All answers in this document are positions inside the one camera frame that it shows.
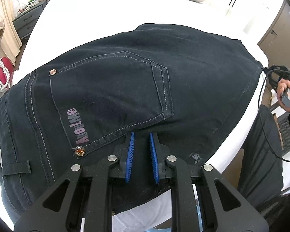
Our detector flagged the white wire basket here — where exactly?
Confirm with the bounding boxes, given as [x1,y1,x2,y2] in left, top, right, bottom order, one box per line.
[27,0,38,7]

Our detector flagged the person's right hand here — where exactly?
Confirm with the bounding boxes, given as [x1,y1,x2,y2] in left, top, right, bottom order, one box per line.
[277,78,290,113]

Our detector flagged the brown door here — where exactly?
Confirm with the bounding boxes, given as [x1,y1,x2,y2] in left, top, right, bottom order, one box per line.
[258,1,290,68]

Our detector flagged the white bed mattress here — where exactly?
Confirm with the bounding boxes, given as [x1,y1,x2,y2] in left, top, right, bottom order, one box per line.
[11,0,268,231]

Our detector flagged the dark grey nightstand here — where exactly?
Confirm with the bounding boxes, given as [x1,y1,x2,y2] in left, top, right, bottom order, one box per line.
[13,1,47,40]

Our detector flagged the black denim pants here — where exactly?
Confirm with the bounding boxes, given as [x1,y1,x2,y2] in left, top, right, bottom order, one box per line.
[0,24,262,222]

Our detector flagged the black cable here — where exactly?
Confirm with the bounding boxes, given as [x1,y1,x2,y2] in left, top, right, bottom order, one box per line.
[258,69,290,194]

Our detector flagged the beige curtain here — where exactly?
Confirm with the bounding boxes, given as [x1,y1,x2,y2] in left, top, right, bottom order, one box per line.
[0,0,22,65]

